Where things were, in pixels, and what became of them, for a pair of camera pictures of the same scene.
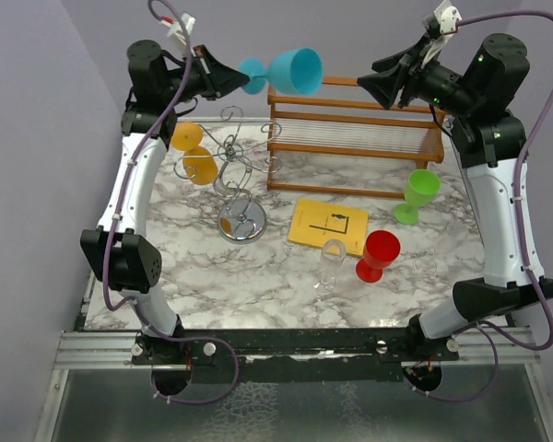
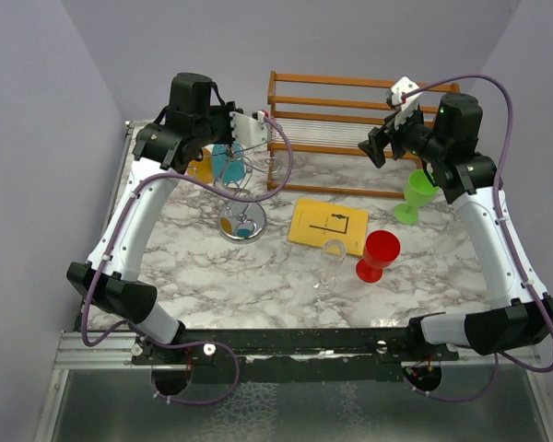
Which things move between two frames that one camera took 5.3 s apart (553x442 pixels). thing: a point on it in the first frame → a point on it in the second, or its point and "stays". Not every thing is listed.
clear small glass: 426,265 stays
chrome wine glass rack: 242,219 stays
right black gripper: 385,86 → 386,134
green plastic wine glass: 421,186 stays
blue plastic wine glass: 297,72 → 229,164
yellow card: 313,222 stays
